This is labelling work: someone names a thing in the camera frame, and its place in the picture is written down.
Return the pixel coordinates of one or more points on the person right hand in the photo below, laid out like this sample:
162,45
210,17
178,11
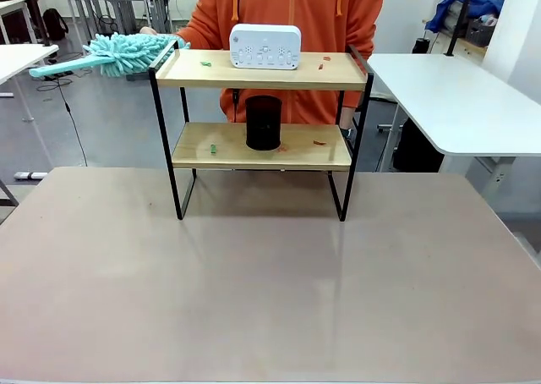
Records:
148,31

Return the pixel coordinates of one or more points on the teal microfiber duster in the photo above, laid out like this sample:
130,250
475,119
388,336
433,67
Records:
122,54

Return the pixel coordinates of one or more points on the person right forearm orange sleeve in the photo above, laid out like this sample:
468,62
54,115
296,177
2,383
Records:
198,31

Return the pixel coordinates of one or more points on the black backpack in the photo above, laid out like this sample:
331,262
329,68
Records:
55,24

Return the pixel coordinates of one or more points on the black stand pole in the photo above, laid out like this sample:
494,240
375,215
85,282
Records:
460,16
39,12

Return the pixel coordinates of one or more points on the white sound machine with buttons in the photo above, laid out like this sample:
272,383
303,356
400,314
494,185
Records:
265,45

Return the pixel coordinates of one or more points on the white background desk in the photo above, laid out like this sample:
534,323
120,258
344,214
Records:
21,3

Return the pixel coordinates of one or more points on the small white side table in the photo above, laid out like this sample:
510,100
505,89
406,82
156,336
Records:
21,60

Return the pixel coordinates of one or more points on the black mesh pen cup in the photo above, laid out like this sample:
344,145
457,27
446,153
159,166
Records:
263,124

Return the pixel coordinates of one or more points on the person torso in orange hoodie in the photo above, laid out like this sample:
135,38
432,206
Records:
296,3

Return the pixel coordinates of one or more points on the black wristwatch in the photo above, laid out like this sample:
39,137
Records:
348,133

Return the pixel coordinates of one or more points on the black bin under table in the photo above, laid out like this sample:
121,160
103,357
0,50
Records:
416,147

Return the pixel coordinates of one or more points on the large white curved table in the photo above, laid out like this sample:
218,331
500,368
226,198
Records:
448,100

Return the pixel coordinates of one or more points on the blue cloth heap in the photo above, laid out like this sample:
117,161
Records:
460,5

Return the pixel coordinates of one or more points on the grey plastic crate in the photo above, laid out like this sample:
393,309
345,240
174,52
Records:
479,31

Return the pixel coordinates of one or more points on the black frame wooden two-tier shelf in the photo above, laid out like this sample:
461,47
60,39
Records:
253,78

